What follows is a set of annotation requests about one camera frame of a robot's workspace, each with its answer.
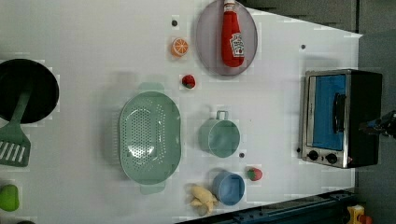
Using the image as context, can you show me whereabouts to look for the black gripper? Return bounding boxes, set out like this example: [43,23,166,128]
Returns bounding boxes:
[359,110,396,138]

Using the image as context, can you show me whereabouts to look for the yellow orange toy object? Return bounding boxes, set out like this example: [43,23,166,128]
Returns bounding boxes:
[347,205,373,224]

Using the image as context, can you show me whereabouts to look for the red strawberry toy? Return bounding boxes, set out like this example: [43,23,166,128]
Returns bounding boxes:
[247,167,262,181]
[181,75,196,89]

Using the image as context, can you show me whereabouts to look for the blue cup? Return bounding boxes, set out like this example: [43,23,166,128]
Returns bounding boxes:
[212,171,245,206]

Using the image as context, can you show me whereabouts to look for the red ketchup bottle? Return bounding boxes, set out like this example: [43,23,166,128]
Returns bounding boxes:
[221,0,245,67]

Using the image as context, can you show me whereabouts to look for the grey round plate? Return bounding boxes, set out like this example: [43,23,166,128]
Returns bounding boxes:
[195,0,258,76]

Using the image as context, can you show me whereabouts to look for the yellow plush toy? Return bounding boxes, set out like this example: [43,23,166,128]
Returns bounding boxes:
[190,185,219,215]

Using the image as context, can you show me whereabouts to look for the orange slice toy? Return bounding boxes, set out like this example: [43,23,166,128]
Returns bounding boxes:
[171,38,189,57]

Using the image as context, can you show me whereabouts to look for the green oval colander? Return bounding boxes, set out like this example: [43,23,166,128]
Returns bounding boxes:
[119,82,181,195]

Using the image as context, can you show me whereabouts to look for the green slotted spatula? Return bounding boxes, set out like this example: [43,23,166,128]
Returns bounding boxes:
[0,91,31,167]

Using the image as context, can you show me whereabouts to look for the black frying pan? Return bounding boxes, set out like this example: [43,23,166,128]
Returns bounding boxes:
[0,59,60,124]

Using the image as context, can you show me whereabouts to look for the green pepper toy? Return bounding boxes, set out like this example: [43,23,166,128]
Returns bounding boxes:
[0,185,20,212]

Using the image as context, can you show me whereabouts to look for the green cup with handle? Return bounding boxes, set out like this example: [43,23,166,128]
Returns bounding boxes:
[198,110,240,158]

